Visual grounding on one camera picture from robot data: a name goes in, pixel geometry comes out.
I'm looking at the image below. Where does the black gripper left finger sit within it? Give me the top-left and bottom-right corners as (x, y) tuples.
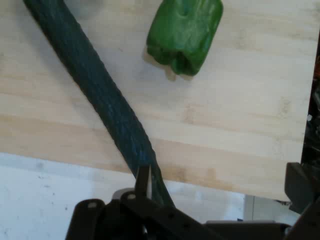
(65, 166), (216, 240)

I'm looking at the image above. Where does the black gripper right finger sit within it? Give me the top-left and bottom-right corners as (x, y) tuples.
(284, 162), (320, 240)

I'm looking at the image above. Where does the bamboo cutting board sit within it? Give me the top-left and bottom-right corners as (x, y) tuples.
(0, 0), (320, 202)

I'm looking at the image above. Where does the long dark green cucumber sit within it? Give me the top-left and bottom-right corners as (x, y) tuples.
(22, 0), (177, 208)

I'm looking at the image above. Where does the green bell pepper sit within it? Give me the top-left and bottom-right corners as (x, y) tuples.
(146, 0), (225, 77)

